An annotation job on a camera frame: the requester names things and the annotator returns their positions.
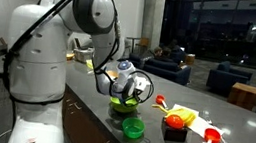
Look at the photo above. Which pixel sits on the small dark green cup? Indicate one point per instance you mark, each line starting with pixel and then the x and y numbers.
pixel 133 129

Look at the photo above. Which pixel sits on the yellow toy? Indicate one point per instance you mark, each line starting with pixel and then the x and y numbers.
pixel 185 116

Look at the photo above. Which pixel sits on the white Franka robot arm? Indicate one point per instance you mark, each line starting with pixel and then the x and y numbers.
pixel 39 52

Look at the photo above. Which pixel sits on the large red measuring cup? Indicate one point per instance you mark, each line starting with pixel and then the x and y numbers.
pixel 212 135

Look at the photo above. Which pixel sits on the white paper sheet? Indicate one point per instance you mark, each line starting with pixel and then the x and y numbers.
pixel 202 125

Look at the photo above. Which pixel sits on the brown counter cabinet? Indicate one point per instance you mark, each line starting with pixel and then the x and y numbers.
pixel 86 126

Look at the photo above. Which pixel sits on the metal pot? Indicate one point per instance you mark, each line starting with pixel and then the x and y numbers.
pixel 82 55

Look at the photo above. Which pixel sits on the wooden side table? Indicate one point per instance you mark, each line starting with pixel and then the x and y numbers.
pixel 244 96

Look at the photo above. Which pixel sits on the lime green bowl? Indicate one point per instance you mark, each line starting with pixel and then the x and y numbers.
pixel 123 107

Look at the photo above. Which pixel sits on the seated person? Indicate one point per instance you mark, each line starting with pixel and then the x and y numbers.
pixel 166 53
pixel 157 51

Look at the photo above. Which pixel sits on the black box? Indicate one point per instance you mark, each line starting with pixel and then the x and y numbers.
pixel 174 134

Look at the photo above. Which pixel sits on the navy blue sofa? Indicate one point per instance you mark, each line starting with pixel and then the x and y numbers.
pixel 167 70

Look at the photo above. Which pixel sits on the yellow bowl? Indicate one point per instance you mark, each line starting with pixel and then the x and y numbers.
pixel 69 56

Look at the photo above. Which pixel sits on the yellow green object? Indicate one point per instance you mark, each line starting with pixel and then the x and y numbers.
pixel 89 64

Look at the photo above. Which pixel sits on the orange ball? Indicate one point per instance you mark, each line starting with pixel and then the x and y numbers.
pixel 174 122

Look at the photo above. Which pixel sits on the small wooden box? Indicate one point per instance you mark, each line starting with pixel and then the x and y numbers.
pixel 190 59

